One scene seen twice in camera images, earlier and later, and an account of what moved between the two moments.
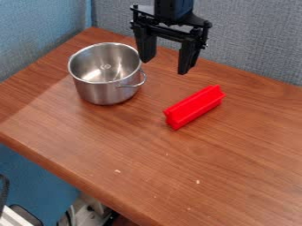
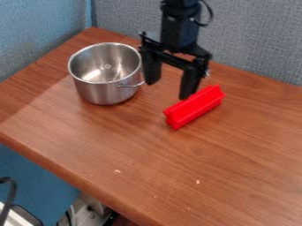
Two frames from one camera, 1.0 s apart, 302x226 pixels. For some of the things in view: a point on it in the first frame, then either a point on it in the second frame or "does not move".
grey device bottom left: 14,215 does not move
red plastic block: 195,105 does not move
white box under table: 85,212 does not move
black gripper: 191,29 to 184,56
